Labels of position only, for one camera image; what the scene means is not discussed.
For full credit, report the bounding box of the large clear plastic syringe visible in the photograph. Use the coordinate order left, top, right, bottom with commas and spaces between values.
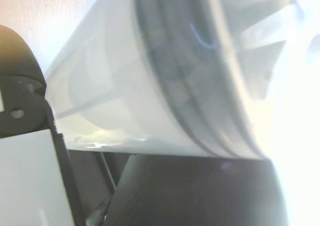
43, 0, 320, 161

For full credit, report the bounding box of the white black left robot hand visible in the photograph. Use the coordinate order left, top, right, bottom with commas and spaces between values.
0, 24, 290, 226

